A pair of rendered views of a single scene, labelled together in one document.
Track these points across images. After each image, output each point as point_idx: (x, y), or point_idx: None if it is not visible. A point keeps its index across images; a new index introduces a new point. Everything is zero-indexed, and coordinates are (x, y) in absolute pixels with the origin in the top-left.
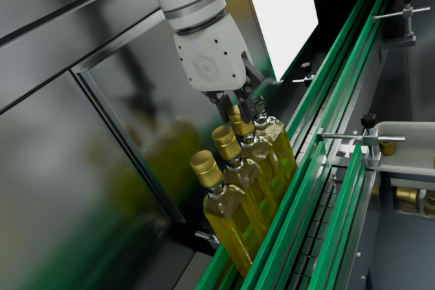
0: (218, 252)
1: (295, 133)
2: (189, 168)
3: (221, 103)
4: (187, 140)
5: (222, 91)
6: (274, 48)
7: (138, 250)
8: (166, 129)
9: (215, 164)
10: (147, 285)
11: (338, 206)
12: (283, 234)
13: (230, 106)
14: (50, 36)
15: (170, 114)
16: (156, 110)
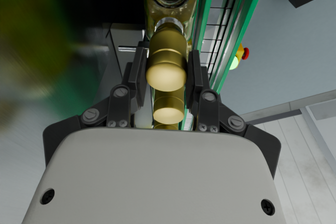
0: None
1: None
2: (85, 52)
3: (142, 104)
4: (61, 58)
5: (130, 99)
6: None
7: (104, 96)
8: (54, 112)
9: (177, 125)
10: (113, 82)
11: None
12: (202, 37)
13: (144, 67)
14: None
15: (33, 110)
16: (32, 146)
